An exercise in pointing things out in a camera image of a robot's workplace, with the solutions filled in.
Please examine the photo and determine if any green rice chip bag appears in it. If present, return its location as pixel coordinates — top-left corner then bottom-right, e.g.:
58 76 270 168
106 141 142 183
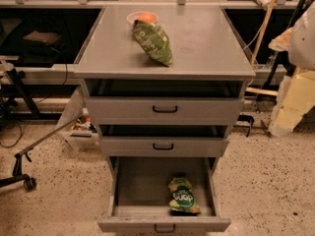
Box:
168 177 201 214

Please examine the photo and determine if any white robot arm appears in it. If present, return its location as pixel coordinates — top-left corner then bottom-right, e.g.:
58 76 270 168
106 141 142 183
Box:
268 2 315 137

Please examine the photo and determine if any grey drawer cabinet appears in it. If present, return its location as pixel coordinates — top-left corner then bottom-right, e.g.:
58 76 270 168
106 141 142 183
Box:
73 5 257 169

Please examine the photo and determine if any grey middle drawer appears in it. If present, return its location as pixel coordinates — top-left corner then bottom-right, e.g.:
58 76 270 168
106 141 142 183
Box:
99 124 228 157

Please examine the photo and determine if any grey drawer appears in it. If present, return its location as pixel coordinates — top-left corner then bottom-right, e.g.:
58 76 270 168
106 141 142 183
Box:
98 157 230 233
99 124 228 157
84 79 244 125

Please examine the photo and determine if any grey top drawer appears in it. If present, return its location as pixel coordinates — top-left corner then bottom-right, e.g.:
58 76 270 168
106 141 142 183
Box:
84 79 244 125

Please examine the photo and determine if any dark green snack bag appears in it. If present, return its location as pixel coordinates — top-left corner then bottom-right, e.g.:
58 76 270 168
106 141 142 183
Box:
132 20 173 67

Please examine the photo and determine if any grey bottom drawer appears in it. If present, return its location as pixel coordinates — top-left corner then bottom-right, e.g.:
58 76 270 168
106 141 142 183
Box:
98 157 230 233

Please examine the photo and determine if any clear plastic storage bin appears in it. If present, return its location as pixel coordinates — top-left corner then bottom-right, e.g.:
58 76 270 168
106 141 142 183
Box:
56 87 98 150

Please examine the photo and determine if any white bowl with orange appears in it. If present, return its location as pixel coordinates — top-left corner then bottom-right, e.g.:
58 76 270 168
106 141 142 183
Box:
127 12 158 25

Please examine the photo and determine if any dark box on shelf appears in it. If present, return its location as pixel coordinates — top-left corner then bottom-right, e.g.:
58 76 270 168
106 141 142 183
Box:
23 30 62 47

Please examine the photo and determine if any black wheeled stand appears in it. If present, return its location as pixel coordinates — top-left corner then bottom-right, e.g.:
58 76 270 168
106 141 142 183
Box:
0 116 80 192

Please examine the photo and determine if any black top drawer handle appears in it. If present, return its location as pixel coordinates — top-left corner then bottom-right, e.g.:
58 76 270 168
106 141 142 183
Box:
152 105 178 113

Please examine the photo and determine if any black drawer handle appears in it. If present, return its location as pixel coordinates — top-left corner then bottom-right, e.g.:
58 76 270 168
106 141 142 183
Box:
154 224 176 234
152 105 178 113
153 143 174 150

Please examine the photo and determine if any black middle drawer handle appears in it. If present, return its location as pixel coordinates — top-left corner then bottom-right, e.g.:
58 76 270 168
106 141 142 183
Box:
153 143 174 150

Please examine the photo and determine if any black bottom drawer handle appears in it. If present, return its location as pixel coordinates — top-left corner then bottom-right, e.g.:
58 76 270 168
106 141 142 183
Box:
154 224 176 234

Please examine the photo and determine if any wooden easel frame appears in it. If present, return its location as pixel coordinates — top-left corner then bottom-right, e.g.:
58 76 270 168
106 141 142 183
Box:
246 0 278 96

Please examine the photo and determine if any black cable on floor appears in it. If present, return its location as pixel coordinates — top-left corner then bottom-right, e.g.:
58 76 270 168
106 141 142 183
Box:
0 117 24 149

